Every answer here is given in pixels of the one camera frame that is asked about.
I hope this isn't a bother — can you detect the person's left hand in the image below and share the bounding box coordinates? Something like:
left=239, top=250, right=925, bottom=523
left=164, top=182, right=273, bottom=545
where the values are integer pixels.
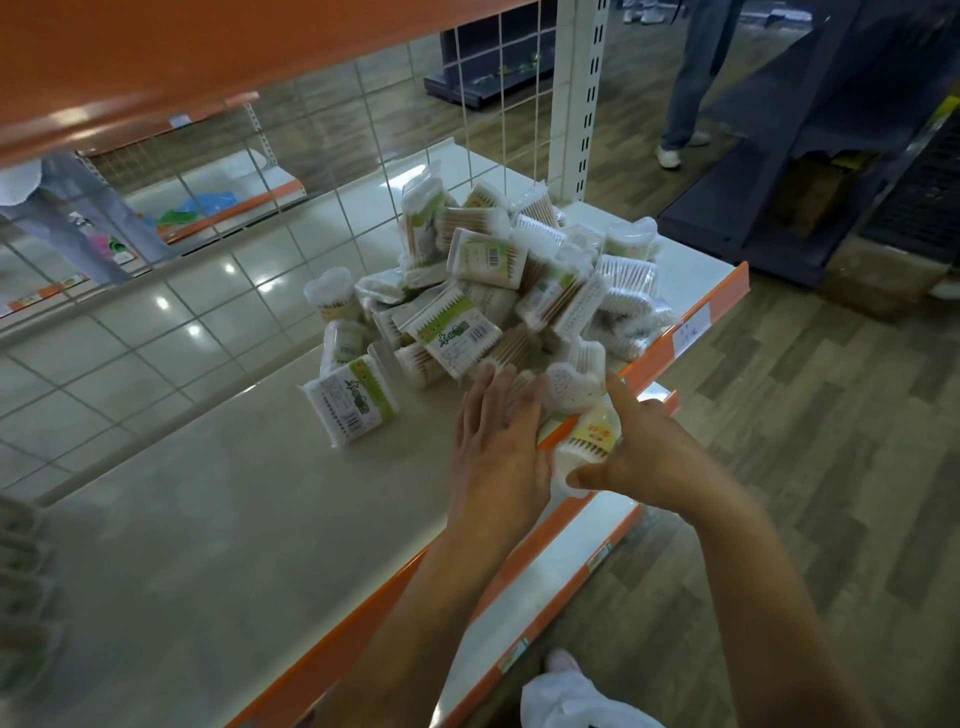
left=446, top=362, right=554, bottom=547

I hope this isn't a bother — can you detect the person's right hand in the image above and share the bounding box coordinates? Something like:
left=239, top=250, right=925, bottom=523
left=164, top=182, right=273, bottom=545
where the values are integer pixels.
left=566, top=371, right=723, bottom=520

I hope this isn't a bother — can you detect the pile of cotton swab packs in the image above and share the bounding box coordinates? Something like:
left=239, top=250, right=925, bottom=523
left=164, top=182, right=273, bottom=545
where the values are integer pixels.
left=299, top=161, right=677, bottom=451

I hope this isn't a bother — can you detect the white shelf orange rail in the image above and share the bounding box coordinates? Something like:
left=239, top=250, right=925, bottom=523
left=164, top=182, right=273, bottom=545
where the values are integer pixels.
left=0, top=198, right=751, bottom=728

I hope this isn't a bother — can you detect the white shelf board orange rim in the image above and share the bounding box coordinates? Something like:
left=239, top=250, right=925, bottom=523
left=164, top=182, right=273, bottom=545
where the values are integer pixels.
left=0, top=0, right=528, bottom=172
left=431, top=382, right=681, bottom=728

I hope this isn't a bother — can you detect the person's left forearm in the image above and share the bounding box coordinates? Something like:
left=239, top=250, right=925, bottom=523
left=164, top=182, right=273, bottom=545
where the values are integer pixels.
left=314, top=517, right=543, bottom=728

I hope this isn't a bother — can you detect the person's right forearm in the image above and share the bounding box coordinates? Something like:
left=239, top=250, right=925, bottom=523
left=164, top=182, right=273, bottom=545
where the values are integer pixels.
left=673, top=464, right=880, bottom=728

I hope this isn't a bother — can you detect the person's white garment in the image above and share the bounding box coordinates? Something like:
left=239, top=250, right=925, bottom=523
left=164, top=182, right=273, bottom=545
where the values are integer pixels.
left=520, top=648, right=667, bottom=728

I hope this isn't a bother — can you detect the brown cardboard box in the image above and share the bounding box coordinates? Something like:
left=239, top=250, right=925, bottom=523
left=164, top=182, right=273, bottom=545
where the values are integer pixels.
left=819, top=232, right=955, bottom=322
left=772, top=149, right=880, bottom=239

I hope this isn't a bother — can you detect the distant white orange shelf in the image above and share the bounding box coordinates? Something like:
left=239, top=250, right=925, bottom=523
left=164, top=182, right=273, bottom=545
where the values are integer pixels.
left=0, top=93, right=310, bottom=318

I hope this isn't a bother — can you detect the plain white price label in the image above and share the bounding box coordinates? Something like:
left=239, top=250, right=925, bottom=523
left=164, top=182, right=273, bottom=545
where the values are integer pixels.
left=670, top=302, right=713, bottom=359

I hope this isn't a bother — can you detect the black plastic grate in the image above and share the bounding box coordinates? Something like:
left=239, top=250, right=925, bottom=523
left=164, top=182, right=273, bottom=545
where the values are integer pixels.
left=858, top=112, right=960, bottom=265

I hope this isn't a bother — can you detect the blue plastic item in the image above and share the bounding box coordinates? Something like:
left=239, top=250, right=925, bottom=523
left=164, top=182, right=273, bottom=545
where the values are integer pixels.
left=179, top=192, right=240, bottom=219

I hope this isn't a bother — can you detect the white slotted end post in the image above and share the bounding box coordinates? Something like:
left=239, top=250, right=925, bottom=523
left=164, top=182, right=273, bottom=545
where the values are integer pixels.
left=547, top=0, right=613, bottom=206

